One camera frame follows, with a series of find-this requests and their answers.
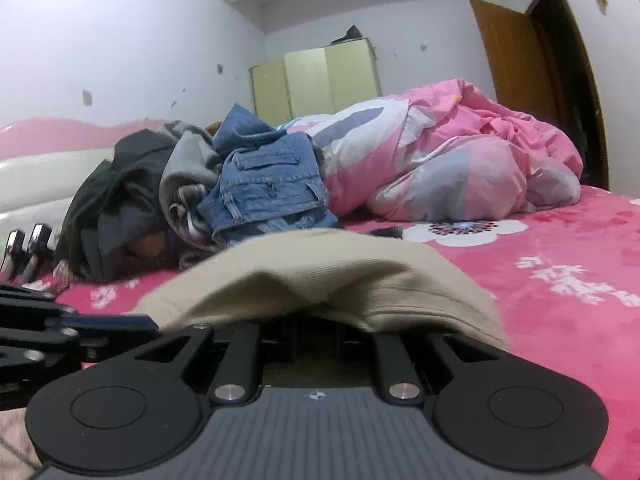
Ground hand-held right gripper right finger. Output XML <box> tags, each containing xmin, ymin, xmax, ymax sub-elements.
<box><xmin>372</xmin><ymin>332</ymin><xmax>516</xmax><ymax>405</ymax></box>

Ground pink floral quilt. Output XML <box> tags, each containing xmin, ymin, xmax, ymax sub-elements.
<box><xmin>280</xmin><ymin>78</ymin><xmax>585</xmax><ymax>221</ymax></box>

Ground light blue jeans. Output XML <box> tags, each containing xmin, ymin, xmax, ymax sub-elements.
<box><xmin>197</xmin><ymin>132</ymin><xmax>341</xmax><ymax>248</ymax></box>

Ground pink white bed headboard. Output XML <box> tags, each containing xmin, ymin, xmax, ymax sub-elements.
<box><xmin>0</xmin><ymin>117</ymin><xmax>173</xmax><ymax>241</ymax></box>

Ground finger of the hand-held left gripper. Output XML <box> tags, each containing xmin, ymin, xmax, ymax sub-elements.
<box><xmin>0</xmin><ymin>282</ymin><xmax>68</xmax><ymax>318</ymax></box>
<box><xmin>0</xmin><ymin>312</ymin><xmax>162</xmax><ymax>376</ymax></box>

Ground dark brown door frame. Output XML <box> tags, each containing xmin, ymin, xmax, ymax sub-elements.
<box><xmin>525</xmin><ymin>0</ymin><xmax>612</xmax><ymax>191</ymax></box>

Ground pale yellow wardrobe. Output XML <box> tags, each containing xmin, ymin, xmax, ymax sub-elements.
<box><xmin>249</xmin><ymin>40</ymin><xmax>383</xmax><ymax>121</ymax></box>

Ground beige pants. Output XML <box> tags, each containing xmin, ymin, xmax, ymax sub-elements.
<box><xmin>135</xmin><ymin>228</ymin><xmax>512</xmax><ymax>356</ymax></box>

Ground dark item on wardrobe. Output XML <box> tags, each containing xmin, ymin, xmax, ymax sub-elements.
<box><xmin>331</xmin><ymin>24</ymin><xmax>372</xmax><ymax>46</ymax></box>

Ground dark grey garment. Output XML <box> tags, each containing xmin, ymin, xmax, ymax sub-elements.
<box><xmin>54</xmin><ymin>129</ymin><xmax>177</xmax><ymax>284</ymax></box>

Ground tan brown cloth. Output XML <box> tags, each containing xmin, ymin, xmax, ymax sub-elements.
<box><xmin>127</xmin><ymin>232</ymin><xmax>173</xmax><ymax>266</ymax></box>

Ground brown wooden door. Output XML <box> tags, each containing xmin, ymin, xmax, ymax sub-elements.
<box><xmin>470</xmin><ymin>0</ymin><xmax>562</xmax><ymax>127</ymax></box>

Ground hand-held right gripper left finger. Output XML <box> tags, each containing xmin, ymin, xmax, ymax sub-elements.
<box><xmin>125</xmin><ymin>322</ymin><xmax>261</xmax><ymax>403</ymax></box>

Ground dark blue denim garment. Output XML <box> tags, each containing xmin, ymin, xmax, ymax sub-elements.
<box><xmin>212</xmin><ymin>104</ymin><xmax>286</xmax><ymax>153</ymax></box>

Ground pink floral bed sheet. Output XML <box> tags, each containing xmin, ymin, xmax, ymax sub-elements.
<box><xmin>37</xmin><ymin>185</ymin><xmax>640</xmax><ymax>480</ymax></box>

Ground grey hoodie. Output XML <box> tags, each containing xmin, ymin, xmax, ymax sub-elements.
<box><xmin>160</xmin><ymin>120</ymin><xmax>222</xmax><ymax>202</ymax></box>

